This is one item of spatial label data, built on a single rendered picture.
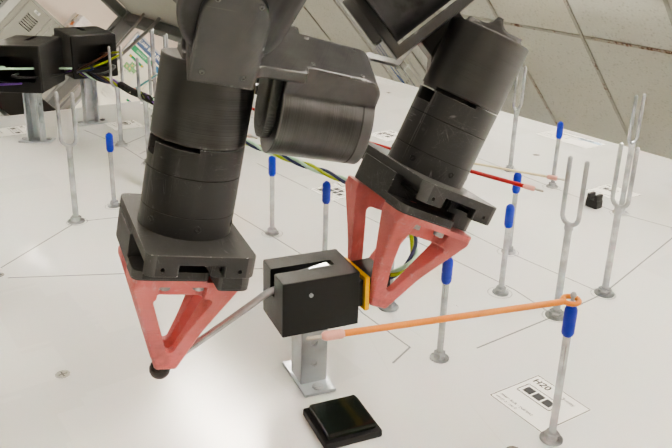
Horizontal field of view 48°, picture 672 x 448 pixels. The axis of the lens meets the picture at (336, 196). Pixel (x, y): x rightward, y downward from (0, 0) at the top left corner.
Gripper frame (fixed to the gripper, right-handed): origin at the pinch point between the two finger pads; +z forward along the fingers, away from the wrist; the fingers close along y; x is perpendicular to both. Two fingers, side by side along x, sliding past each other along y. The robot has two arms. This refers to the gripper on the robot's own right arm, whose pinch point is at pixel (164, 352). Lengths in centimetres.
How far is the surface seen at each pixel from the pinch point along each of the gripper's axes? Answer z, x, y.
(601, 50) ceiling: -13, -299, 287
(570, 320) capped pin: -8.7, -21.1, -12.2
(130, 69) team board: 123, -136, 801
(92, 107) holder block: 2, -4, 78
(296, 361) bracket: 1.1, -9.6, 0.0
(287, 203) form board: 1.0, -21.2, 34.2
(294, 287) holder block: -5.7, -7.4, -1.9
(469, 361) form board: 0.2, -23.0, -2.2
